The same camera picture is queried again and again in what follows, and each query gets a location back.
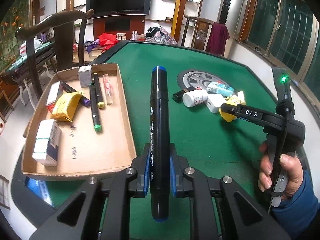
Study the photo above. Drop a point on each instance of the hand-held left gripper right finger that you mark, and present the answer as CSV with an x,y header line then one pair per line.
x,y
173,172

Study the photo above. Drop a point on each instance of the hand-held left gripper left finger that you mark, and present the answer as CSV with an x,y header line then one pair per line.
x,y
147,172

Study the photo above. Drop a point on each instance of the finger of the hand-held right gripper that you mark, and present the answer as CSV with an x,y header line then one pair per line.
x,y
250,113

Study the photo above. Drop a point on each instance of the yellow tape roll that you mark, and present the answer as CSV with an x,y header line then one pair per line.
x,y
227,116

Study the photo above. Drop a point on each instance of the teal tissue packet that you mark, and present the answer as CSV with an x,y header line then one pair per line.
x,y
221,88

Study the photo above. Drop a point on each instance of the black marker blue cap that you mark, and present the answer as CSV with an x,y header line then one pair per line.
x,y
160,120

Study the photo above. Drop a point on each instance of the cardboard tray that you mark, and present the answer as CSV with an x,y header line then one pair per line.
x,y
100,142

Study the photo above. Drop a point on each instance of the black marker green cap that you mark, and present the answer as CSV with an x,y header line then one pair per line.
x,y
94,110

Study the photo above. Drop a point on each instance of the clear pack with red contents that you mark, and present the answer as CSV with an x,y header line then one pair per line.
x,y
108,90

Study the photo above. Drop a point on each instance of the black marker purple cap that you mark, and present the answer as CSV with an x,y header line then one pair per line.
x,y
85,101

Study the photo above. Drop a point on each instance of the black marker yellow cap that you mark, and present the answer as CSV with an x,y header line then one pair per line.
x,y
98,90

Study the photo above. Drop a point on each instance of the white and teal medicine box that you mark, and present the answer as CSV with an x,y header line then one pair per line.
x,y
47,142

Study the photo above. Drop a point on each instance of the yellow packet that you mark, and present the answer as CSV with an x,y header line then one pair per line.
x,y
65,106

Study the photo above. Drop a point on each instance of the person's right forearm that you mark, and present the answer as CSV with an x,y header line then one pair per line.
x,y
297,212

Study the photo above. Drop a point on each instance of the person's right hand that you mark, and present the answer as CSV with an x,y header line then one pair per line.
x,y
292,172

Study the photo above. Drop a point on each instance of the white power adapter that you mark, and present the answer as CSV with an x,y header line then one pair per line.
x,y
215,103

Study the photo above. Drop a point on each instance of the white pill bottle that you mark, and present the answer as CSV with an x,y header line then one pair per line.
x,y
193,98

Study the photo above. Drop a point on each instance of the round table centre panel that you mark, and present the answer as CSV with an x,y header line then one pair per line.
x,y
192,78

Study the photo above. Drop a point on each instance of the small black box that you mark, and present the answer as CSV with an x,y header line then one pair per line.
x,y
178,96

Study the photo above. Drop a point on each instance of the dark red cloth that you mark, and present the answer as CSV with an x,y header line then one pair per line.
x,y
217,38

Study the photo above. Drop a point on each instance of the brown wooden chair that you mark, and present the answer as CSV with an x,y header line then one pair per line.
x,y
201,33

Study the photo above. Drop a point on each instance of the green glass window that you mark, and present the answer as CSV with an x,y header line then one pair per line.
x,y
287,25

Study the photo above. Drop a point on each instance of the standing air conditioner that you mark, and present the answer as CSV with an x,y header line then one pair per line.
x,y
233,5

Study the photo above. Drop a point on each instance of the blue printed label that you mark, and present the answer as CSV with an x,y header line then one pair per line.
x,y
37,187

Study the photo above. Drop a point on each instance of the small grey box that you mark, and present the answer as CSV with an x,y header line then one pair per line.
x,y
85,76

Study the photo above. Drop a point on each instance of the floral cloth bag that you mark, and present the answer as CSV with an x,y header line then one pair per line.
x,y
162,36

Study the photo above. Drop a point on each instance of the white and red box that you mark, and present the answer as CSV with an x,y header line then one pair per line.
x,y
53,93

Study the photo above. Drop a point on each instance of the clear plastic bag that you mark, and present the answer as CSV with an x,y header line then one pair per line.
x,y
135,35

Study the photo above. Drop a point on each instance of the small patterned box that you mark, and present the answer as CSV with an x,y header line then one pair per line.
x,y
121,36

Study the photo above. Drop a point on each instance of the purple plastic item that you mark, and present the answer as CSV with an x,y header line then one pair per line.
x,y
91,45

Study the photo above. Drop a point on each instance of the red plastic bag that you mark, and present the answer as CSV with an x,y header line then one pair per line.
x,y
107,38

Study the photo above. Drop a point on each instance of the dark wooden chair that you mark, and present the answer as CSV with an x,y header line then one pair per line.
x,y
63,45

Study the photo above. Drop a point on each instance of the red-brown television cabinet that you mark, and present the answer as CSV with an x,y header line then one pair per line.
x,y
98,27

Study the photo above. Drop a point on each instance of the glass side table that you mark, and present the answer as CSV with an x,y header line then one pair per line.
x,y
37,55

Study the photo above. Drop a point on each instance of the black television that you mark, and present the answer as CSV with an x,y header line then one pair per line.
x,y
118,0

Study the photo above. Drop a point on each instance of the wooden wall shelf unit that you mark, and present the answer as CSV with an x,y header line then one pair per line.
x,y
182,5

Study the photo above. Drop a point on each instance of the floral wall picture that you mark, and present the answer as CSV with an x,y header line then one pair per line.
x,y
12,30

